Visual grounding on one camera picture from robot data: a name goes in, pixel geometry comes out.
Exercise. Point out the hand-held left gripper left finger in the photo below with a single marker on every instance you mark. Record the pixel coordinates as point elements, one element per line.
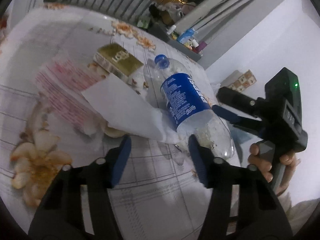
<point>122,160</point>

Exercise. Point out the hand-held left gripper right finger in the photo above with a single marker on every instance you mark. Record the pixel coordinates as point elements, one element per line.
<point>197,160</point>

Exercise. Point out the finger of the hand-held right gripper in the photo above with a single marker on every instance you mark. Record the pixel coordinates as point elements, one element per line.
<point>235,97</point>
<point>225,112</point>

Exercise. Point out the clear bottle with blue label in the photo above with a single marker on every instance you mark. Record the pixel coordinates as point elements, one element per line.
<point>185,97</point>

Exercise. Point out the person's right forearm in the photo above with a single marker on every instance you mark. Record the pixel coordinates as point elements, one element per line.
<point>300,212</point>

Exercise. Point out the person's right hand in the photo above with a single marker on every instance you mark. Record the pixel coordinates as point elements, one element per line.
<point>260,166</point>

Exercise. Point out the tall patterned box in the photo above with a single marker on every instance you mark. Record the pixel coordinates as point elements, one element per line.
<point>246,80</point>

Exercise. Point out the white paper sheet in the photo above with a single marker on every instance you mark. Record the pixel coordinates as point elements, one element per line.
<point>120,105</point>

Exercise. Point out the purple cup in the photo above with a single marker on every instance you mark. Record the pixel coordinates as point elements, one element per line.
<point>202,47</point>

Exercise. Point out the grey cabinet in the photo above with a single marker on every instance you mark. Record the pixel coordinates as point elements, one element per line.
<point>185,51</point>

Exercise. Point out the blue detergent bottle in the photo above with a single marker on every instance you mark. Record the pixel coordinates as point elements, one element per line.
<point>186,36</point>

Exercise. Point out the pink printed plastic bag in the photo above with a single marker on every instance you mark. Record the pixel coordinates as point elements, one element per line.
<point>65,90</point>

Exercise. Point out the small white bottle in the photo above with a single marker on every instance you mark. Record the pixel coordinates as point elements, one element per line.
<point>171,29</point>

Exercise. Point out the grey curtain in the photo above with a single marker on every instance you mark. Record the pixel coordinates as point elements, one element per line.
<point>237,0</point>

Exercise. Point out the crumpled translucent plastic bag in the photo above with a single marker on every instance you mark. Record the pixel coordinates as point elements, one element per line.
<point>183,10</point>

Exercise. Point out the olive gold carton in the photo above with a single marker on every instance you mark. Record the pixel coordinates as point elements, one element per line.
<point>120,57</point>

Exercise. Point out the black bag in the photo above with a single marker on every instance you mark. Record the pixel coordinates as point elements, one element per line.
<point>155,10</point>

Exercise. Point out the green white carton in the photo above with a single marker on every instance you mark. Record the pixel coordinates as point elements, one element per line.
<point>143,22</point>

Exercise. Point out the metal balcony railing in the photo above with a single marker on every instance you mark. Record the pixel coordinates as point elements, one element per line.
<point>112,5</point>

